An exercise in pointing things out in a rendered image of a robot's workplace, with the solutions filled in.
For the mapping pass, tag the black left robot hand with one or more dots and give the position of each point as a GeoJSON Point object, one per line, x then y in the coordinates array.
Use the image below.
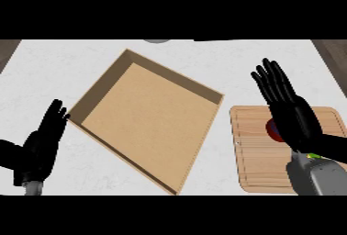
{"type": "Point", "coordinates": [39, 150]}

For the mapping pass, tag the brown cardboard box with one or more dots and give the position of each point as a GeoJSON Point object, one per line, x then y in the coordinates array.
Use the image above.
{"type": "Point", "coordinates": [149, 122]}

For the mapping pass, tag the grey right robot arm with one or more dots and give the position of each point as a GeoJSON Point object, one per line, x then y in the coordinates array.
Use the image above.
{"type": "Point", "coordinates": [317, 177]}

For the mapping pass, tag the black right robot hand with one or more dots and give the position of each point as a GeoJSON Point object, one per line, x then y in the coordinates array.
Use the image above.
{"type": "Point", "coordinates": [293, 119]}

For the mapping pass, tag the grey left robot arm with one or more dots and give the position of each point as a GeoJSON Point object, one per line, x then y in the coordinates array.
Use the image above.
{"type": "Point", "coordinates": [32, 188]}

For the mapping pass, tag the red round fruit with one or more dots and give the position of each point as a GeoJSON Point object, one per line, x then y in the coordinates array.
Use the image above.
{"type": "Point", "coordinates": [271, 131]}

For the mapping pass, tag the pale wooden cutting board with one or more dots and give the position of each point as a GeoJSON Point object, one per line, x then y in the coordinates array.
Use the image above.
{"type": "Point", "coordinates": [256, 159]}

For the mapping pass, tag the grey round object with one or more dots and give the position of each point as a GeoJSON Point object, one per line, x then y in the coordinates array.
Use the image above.
{"type": "Point", "coordinates": [156, 40]}

